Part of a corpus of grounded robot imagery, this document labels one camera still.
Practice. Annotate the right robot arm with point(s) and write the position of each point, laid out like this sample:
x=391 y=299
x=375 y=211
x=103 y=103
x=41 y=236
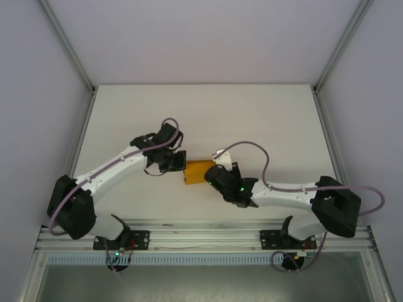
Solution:
x=283 y=197

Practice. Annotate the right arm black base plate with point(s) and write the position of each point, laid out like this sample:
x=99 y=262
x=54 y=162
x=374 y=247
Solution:
x=267 y=239

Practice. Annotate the grey metal panel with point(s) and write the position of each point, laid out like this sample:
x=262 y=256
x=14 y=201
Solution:
x=201 y=283

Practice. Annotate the aluminium mounting rail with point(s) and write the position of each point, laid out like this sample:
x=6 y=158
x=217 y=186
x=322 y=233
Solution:
x=204 y=239

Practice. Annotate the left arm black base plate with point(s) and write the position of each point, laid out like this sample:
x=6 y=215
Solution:
x=141 y=239

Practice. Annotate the yellow corrugated cardboard box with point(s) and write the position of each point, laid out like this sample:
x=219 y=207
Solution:
x=196 y=173

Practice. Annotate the aluminium table side rail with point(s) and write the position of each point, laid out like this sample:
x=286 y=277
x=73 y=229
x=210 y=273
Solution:
x=330 y=138
x=78 y=132

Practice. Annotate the aluminium frame post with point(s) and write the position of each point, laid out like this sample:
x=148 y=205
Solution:
x=67 y=47
x=341 y=47

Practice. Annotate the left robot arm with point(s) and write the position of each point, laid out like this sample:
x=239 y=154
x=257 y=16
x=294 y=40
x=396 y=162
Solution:
x=107 y=176

